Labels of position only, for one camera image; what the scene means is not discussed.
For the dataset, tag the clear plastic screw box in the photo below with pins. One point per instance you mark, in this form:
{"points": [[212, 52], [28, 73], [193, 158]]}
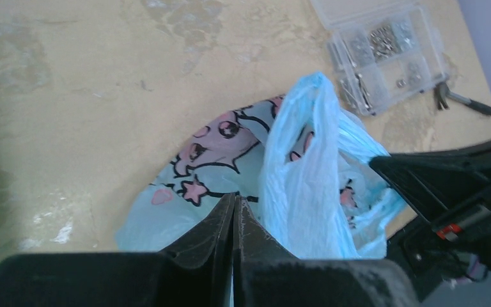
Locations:
{"points": [[383, 52]]}

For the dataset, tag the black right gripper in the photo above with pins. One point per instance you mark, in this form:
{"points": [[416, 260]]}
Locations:
{"points": [[450, 239]]}

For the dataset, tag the light blue plastic bag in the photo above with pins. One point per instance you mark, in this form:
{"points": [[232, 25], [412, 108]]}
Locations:
{"points": [[302, 163]]}

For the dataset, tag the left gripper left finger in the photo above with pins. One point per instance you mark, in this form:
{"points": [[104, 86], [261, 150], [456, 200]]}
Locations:
{"points": [[194, 270]]}

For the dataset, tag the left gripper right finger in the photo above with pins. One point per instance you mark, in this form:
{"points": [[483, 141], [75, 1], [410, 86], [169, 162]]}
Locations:
{"points": [[267, 274]]}

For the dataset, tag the black handled pliers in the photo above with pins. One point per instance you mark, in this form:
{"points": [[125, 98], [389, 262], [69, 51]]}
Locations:
{"points": [[442, 93]]}

